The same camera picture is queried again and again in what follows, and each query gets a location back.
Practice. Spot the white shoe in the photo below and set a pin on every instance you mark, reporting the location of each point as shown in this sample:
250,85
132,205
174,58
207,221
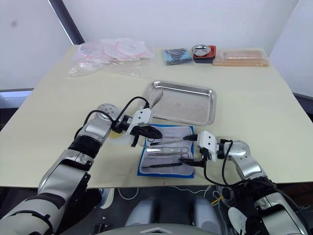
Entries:
237,220

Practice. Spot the dark grey side bench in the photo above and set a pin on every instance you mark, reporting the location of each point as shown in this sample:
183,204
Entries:
13,99

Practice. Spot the blue zippered instrument pack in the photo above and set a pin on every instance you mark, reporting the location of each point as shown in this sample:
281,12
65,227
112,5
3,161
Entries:
166,175

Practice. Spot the small round metal bowl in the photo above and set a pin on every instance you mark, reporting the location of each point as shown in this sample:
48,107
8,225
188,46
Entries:
201,50

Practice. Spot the clear bag with pink tubing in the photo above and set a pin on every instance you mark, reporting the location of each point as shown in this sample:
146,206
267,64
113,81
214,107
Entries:
89,55

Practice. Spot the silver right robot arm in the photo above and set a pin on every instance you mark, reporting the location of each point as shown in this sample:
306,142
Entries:
240,150

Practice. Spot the small black box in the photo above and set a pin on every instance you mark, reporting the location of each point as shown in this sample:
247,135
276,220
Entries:
99,224

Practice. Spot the clear pack of wooden sticks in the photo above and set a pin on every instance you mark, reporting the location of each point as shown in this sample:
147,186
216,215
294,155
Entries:
242,54

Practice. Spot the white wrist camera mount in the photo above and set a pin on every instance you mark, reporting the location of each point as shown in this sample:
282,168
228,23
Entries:
207,139
143,115

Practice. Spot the black plastic tray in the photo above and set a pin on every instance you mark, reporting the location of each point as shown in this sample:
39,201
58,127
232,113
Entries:
204,61

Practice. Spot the rectangular metal tray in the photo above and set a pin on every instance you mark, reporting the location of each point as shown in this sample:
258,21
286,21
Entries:
185,105

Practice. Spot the red plastic tray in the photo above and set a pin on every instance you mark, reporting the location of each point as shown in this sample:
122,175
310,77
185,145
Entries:
213,51

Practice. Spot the crumpled clear plastic bag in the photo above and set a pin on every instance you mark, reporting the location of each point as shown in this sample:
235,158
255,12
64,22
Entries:
112,68

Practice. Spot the blue black packaged kit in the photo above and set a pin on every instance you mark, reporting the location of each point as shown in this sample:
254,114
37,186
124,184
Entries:
177,56

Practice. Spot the clear bag with large disc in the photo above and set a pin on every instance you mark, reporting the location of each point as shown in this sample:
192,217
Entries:
127,47

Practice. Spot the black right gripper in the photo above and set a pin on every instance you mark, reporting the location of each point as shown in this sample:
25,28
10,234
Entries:
204,156

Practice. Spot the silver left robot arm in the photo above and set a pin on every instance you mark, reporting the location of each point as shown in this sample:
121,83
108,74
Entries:
97,127

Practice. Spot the curved metal tweezers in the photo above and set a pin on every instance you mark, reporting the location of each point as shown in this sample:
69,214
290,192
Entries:
157,99

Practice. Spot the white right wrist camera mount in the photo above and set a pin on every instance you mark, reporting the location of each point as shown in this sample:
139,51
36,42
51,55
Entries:
207,139

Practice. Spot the wooden board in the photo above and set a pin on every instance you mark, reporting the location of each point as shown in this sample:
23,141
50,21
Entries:
240,63

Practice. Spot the metal surgical scissors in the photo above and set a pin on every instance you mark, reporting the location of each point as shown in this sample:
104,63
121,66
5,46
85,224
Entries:
179,151

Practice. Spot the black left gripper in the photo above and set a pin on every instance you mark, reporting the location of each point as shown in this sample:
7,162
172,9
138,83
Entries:
138,131

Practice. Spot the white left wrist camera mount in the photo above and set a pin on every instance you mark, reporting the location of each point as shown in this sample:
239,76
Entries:
143,115

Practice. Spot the straight ribbed metal tweezers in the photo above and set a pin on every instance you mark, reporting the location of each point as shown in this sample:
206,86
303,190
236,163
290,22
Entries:
159,150

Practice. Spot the dark grey slanted beam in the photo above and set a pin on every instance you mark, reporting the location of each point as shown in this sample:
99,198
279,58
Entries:
71,24

